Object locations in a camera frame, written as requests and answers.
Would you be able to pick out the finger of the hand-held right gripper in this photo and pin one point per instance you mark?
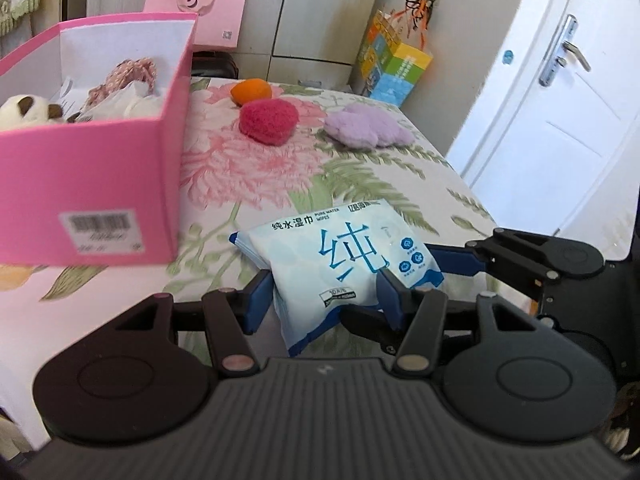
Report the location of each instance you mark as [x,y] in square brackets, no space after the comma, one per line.
[372,327]
[452,260]

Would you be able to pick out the grey wardrobe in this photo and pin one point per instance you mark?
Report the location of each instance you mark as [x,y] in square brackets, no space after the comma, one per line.
[310,10]

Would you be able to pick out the floral sheet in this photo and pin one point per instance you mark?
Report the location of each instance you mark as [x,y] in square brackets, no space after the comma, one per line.
[350,185]

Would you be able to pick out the black suitcase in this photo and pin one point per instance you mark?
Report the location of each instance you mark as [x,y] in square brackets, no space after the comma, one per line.
[215,65]

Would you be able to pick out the pink cardboard box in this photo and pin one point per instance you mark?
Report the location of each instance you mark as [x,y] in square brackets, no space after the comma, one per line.
[100,170]

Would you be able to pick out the purple plush pad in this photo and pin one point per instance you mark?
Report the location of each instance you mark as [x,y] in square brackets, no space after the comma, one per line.
[367,127]

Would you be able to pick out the colourful gift bag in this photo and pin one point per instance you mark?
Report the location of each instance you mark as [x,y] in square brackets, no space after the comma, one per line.
[400,70]

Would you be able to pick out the panda plush toy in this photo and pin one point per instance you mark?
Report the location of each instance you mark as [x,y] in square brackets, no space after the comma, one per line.
[20,112]

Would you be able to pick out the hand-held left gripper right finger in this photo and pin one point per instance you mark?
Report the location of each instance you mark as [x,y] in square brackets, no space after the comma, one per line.
[395,300]

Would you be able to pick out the orange ball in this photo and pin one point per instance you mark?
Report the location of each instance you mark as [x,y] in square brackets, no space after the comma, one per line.
[250,92]

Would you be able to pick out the blue white wipes packet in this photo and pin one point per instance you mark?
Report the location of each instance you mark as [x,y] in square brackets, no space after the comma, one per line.
[320,260]

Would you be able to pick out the red heart plush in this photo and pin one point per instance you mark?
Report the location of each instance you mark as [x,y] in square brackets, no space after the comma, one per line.
[267,121]

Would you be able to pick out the white paper slip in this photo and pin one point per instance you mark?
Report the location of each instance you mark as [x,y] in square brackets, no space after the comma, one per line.
[72,92]

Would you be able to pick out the pink paper bag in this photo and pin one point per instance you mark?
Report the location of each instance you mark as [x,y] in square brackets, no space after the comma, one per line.
[220,5]

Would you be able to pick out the white door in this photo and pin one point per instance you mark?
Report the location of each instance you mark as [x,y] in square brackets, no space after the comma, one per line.
[575,135]

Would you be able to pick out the floral pink cloth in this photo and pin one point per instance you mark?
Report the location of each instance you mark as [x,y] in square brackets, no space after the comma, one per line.
[125,72]

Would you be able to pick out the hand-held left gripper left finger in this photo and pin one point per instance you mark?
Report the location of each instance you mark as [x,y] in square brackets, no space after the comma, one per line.
[257,305]

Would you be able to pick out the blue door sticker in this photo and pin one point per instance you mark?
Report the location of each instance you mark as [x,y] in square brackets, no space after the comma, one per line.
[507,57]

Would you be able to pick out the white tissue packet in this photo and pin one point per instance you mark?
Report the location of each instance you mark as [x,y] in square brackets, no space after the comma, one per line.
[112,106]

